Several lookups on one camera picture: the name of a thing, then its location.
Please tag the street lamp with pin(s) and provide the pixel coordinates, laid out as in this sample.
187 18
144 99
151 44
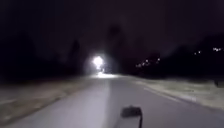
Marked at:
98 61

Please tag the robot's own part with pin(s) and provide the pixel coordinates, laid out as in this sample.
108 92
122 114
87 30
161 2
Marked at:
131 112

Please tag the grey asphalt path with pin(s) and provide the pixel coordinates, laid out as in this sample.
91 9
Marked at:
100 100

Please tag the pale grass verge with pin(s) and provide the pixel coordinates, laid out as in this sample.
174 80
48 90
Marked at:
190 90
36 95

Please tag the row of dark trees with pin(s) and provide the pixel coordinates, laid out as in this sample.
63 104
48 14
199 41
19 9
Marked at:
116 50

